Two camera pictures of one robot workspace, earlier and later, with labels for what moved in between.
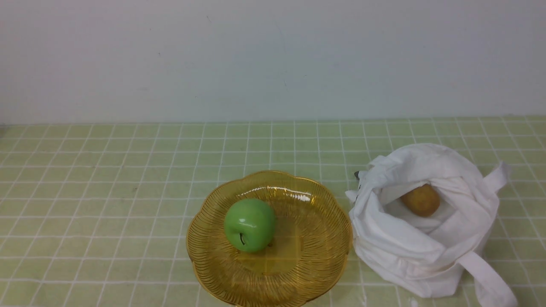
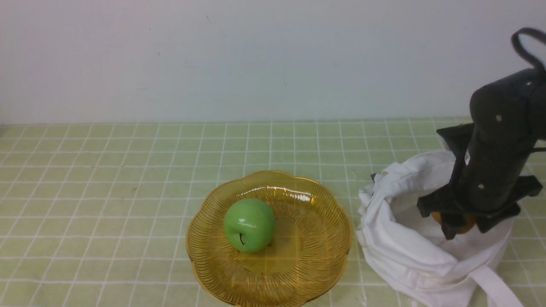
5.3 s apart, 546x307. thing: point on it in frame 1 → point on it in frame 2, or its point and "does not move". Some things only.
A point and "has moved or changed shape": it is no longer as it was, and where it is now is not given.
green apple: x=249 y=225 does not move
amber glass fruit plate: x=306 y=260 does not move
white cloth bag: x=430 y=255 has moved or changed shape
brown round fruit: x=423 y=201 → x=470 y=220
